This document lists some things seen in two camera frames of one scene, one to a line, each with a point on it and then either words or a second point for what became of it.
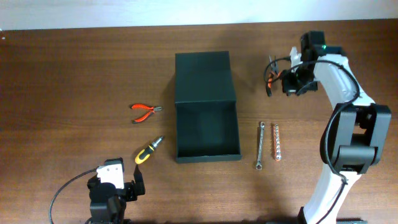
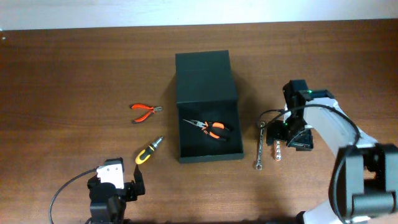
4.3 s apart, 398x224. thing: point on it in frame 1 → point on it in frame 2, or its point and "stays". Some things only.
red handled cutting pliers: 139,106 stays
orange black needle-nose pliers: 274,71 → 215,129
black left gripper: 130,186 stays
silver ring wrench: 259,166 stays
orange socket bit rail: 277,143 stays
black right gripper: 288,85 → 305,142
